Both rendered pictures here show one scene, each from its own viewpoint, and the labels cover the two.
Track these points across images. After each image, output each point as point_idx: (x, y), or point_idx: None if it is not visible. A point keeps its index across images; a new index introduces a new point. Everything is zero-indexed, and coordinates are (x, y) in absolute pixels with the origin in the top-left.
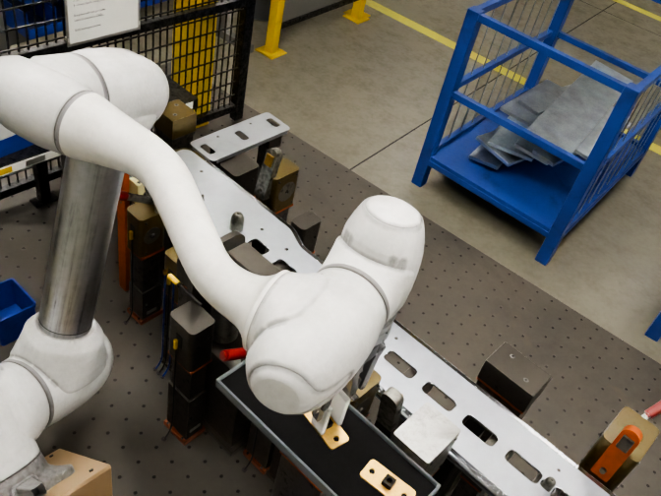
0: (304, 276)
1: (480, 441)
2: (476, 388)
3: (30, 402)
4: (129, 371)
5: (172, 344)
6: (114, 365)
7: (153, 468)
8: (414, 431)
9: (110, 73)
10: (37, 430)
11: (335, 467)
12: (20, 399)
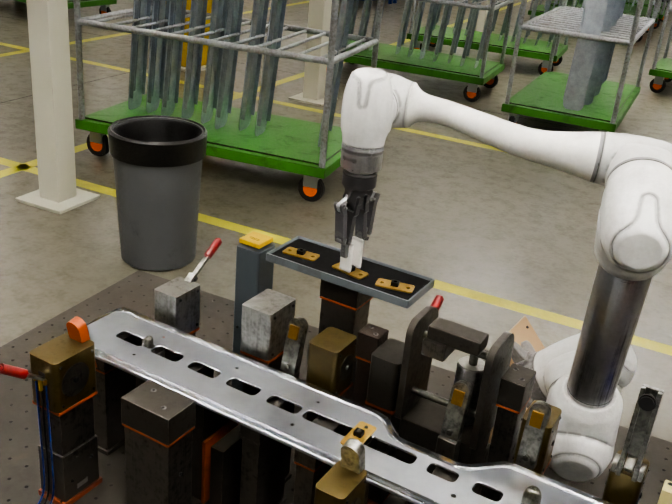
0: (401, 83)
1: (205, 362)
2: (202, 399)
3: (562, 365)
4: None
5: None
6: None
7: None
8: (279, 300)
9: (625, 167)
10: (545, 375)
11: (335, 257)
12: (567, 358)
